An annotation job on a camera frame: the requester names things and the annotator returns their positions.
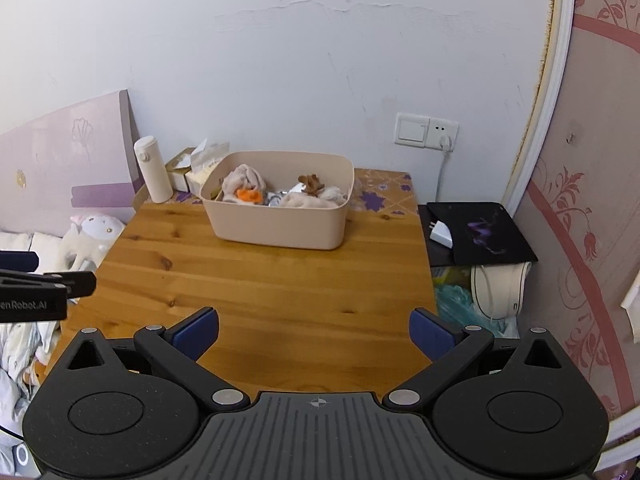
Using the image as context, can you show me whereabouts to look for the teal plastic bag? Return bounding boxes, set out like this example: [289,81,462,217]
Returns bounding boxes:
[434,282,518,346]

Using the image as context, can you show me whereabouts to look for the white charger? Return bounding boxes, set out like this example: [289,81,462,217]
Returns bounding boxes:
[427,221,454,250]

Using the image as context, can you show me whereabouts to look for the black mouse pad purple print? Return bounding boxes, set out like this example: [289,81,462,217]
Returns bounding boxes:
[425,201,539,267]

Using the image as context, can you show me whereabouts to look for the wooden desk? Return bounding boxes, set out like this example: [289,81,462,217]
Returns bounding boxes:
[47,167,441,396]

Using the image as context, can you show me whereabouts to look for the pink floral wardrobe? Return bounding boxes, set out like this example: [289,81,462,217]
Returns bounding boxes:
[502,0,640,461]

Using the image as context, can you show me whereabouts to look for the white wall socket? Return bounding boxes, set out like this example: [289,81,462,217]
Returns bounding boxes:
[425,116,460,153]

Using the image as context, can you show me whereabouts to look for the gold tissue box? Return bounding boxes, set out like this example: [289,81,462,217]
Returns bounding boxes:
[165,146,198,193]

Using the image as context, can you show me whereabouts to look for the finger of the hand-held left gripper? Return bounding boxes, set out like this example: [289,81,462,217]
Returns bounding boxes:
[0,270,97,297]
[0,251,40,273]

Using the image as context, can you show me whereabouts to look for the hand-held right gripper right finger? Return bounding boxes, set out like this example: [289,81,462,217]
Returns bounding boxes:
[382,307,567,413]

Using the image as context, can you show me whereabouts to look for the beige fluffy cloth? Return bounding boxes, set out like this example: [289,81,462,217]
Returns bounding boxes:
[280,186,348,209]

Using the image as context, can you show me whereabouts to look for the purple floral table mat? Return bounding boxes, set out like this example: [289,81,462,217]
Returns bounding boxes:
[132,167,420,218]

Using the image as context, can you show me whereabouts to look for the large white plush toy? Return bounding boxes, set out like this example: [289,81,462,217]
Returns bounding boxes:
[55,212,126,306]

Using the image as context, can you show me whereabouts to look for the white thermos bottle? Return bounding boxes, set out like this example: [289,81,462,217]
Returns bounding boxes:
[133,136,174,204]

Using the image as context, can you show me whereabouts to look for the beige plastic storage basket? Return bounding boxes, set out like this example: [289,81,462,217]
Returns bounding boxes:
[200,151,356,251]

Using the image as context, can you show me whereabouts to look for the white plug with cable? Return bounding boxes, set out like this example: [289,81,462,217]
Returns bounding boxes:
[432,134,457,205]

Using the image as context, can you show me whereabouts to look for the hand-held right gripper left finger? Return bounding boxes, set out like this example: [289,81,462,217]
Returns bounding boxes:
[67,306,250,413]

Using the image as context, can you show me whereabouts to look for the white wall switch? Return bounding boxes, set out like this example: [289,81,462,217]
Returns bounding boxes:
[395,112,430,148]

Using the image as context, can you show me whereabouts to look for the pinkish beige cloth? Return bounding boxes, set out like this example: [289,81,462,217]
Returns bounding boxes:
[221,164,271,196]

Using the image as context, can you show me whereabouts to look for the white round appliance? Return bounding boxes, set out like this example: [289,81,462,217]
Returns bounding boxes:
[470,261,533,321]

